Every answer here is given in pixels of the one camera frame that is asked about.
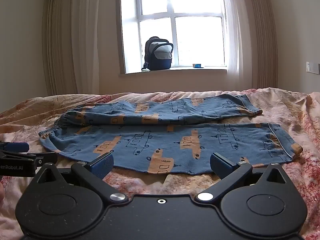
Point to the floral pink bed blanket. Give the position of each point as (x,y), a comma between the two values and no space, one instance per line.
(275,100)

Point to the white wall socket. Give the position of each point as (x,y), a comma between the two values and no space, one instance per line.
(312,67)

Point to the blue printed pants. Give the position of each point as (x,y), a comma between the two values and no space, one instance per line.
(162,140)

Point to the dark blue backpack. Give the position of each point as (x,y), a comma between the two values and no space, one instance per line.
(157,57)

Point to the small blue box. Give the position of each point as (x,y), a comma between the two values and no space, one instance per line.
(198,65)

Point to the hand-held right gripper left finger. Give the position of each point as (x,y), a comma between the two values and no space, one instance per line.
(103,165)

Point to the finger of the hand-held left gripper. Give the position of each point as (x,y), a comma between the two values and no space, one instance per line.
(15,146)

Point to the beige pleated curtain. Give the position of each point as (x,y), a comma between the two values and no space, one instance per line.
(263,35)
(58,42)

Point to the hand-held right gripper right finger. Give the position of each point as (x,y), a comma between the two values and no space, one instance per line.
(221,165)

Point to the cream sheer curtain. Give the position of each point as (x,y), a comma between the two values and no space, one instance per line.
(95,35)
(236,35)

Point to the white framed window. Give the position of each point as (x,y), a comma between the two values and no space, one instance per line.
(195,40)

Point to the white window sill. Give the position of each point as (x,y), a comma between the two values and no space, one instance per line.
(212,70)

